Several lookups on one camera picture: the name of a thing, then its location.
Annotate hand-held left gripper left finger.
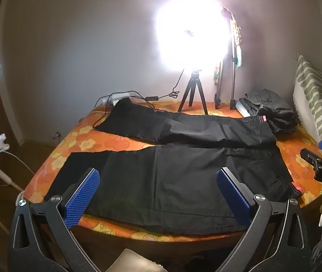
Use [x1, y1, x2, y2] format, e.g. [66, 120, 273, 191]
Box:
[9, 167, 102, 272]

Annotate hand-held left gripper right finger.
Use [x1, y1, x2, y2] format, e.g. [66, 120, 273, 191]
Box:
[216, 167, 311, 272]

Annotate black pants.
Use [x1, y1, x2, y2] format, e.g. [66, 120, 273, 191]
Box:
[44, 99, 302, 234]

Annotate green striped white pillow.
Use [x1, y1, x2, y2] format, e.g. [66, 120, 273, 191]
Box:
[293, 53, 322, 154]

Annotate orange floral bedsheet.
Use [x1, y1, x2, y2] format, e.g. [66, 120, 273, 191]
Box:
[22, 96, 322, 243]

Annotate pile of dark folded clothes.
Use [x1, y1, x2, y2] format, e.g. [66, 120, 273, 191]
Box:
[244, 90, 299, 134]

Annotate white folded cloth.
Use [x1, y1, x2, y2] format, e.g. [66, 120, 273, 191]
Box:
[235, 99, 253, 117]

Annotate white power strip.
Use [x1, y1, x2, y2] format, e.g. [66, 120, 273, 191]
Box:
[101, 92, 132, 106]

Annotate small black tripod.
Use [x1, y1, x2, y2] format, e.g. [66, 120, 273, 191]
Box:
[177, 69, 208, 116]

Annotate tall metal light stand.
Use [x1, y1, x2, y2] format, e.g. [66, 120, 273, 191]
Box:
[214, 6, 242, 110]

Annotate colourful hanging cloth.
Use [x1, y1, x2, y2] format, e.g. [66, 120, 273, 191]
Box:
[213, 14, 244, 88]

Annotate bright round studio light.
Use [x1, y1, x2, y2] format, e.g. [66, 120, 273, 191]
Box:
[154, 0, 233, 72]

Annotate white lamp cable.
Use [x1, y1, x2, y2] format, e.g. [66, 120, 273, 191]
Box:
[2, 150, 36, 176]

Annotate black cable with inline switch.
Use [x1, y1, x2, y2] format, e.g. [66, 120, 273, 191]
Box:
[145, 68, 186, 101]

